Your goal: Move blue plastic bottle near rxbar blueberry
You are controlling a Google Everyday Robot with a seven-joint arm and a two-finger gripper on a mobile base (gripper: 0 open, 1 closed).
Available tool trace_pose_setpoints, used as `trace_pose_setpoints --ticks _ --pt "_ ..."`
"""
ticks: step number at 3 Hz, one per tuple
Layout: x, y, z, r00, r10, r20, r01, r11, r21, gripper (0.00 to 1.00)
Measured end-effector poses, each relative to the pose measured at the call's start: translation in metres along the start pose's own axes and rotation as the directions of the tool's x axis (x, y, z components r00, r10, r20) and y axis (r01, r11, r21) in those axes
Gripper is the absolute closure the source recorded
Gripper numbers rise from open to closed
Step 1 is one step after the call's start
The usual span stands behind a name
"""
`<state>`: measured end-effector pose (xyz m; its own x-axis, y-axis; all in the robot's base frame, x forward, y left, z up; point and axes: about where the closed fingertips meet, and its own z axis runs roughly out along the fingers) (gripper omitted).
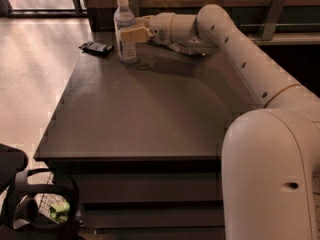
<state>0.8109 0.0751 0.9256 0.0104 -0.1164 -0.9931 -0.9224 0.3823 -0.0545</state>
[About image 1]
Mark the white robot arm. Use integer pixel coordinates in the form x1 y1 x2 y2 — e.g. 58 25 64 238
119 4 320 240

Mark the dark grey drawer cabinet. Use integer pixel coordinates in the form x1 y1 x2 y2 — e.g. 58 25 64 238
35 44 256 240

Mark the wire basket with green item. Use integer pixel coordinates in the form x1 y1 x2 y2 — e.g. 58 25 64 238
39 172 70 224

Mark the blue plastic water bottle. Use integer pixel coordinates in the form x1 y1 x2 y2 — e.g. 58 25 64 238
113 0 137 64

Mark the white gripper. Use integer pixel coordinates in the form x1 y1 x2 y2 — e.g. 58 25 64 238
120 13 175 46

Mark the metal rail with brackets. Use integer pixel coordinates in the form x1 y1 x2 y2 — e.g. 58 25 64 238
87 0 320 41

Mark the dark rxbar blueberry wrapper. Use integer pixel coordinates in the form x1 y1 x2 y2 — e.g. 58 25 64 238
79 41 114 57

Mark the brown yellow chip bag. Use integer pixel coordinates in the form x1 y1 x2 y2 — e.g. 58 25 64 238
168 43 215 56

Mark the black chair seat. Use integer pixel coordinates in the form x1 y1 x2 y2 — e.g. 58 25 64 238
0 144 28 194

